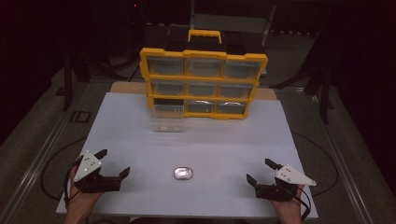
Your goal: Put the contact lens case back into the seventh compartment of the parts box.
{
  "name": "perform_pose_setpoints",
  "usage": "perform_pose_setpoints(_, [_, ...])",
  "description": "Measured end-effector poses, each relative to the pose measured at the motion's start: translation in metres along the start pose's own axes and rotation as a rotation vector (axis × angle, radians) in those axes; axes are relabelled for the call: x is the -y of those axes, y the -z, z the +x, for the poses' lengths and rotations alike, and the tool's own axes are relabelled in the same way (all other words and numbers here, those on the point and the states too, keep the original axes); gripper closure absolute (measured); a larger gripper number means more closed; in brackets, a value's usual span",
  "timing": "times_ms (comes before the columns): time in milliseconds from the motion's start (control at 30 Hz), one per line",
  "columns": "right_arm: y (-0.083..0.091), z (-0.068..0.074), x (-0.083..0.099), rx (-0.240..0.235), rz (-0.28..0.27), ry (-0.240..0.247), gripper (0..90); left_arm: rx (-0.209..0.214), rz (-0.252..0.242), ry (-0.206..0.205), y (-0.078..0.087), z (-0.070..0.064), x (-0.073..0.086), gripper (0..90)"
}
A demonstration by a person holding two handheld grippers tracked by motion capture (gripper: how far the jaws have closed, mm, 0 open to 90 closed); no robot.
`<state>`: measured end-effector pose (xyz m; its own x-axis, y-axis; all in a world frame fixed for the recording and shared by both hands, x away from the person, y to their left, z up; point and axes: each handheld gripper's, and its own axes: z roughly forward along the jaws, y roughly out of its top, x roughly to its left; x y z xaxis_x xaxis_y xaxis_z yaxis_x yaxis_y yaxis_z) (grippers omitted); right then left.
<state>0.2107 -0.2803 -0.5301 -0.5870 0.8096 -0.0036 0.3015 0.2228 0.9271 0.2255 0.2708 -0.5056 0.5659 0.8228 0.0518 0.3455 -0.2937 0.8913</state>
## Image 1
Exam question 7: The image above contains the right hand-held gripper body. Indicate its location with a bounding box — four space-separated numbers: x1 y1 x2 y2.
255 163 318 203

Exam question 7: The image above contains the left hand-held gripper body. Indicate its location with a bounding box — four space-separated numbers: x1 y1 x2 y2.
73 150 121 194

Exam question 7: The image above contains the small silver metal piece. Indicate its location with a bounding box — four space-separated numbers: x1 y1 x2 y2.
173 166 194 181

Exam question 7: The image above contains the clear plastic drawer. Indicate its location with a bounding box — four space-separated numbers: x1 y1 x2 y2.
150 104 186 133

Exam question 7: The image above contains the yellow organizer cabinet with drawers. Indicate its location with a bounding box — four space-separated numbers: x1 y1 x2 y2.
138 29 269 120

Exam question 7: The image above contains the person's right hand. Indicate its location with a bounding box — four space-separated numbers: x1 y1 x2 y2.
270 184 305 219

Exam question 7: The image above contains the person's left hand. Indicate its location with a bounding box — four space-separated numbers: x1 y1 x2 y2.
64 164 105 219

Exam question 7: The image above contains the black rectangular floor plate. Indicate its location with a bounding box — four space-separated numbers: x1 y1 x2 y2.
68 109 92 124

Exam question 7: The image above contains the black metal stand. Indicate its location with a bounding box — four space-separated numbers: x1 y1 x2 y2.
303 66 335 125
55 54 82 112

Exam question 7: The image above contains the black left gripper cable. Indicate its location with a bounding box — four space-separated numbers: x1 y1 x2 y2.
39 135 89 210

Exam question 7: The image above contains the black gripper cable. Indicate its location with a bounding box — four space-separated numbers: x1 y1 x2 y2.
289 130 340 220
39 135 89 210

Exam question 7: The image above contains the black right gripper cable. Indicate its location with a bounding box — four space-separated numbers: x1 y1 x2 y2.
289 130 340 220

